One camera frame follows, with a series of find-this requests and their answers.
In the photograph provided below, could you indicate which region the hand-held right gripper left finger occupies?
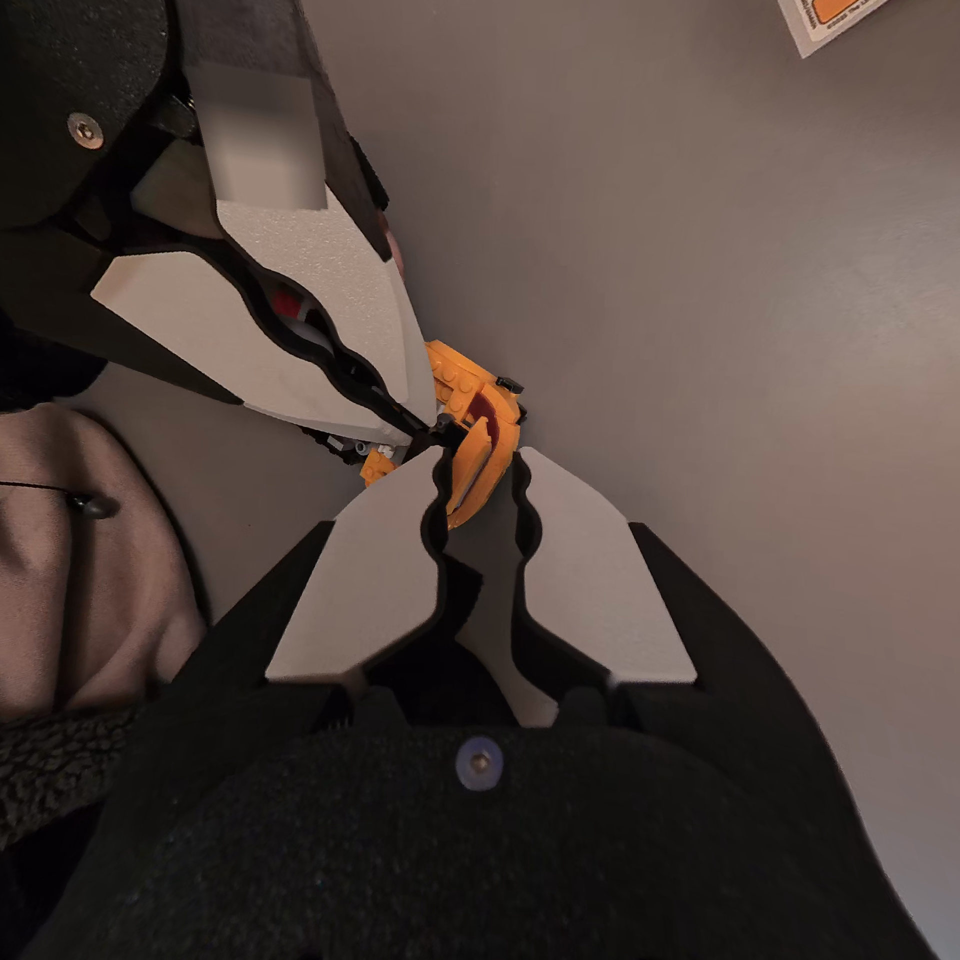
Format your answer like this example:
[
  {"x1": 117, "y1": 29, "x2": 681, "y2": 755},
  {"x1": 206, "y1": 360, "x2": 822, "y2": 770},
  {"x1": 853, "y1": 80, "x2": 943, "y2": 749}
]
[{"x1": 264, "y1": 446, "x2": 483, "y2": 684}]

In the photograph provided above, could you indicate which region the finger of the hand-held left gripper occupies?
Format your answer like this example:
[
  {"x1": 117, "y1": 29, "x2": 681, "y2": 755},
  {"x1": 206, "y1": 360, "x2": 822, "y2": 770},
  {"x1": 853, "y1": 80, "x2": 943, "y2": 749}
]
[
  {"x1": 88, "y1": 249, "x2": 423, "y2": 445},
  {"x1": 214, "y1": 186, "x2": 440, "y2": 430}
]

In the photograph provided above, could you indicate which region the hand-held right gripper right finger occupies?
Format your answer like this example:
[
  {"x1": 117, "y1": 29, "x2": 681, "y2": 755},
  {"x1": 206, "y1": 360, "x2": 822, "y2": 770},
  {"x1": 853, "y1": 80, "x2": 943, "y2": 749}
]
[{"x1": 512, "y1": 446, "x2": 700, "y2": 710}]

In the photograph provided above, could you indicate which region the orange and black lego car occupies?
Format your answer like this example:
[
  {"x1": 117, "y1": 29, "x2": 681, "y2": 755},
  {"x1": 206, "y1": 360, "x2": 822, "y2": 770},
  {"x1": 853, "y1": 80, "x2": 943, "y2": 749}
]
[{"x1": 270, "y1": 285, "x2": 528, "y2": 531}]

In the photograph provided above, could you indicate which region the orange lego sticker sheet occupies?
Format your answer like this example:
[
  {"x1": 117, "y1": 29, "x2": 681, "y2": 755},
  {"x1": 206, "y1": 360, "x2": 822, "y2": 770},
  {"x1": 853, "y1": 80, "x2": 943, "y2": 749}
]
[{"x1": 776, "y1": 0, "x2": 894, "y2": 60}]

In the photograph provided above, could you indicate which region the person's left hand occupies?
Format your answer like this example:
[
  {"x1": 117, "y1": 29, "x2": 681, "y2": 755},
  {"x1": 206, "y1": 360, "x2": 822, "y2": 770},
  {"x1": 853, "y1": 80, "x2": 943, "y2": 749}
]
[{"x1": 378, "y1": 210, "x2": 408, "y2": 280}]

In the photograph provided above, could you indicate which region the person's dark sherpa jacket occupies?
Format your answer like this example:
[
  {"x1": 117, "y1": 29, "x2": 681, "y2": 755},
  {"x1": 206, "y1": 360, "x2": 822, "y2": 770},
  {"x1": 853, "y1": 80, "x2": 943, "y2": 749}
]
[{"x1": 0, "y1": 701, "x2": 153, "y2": 850}]

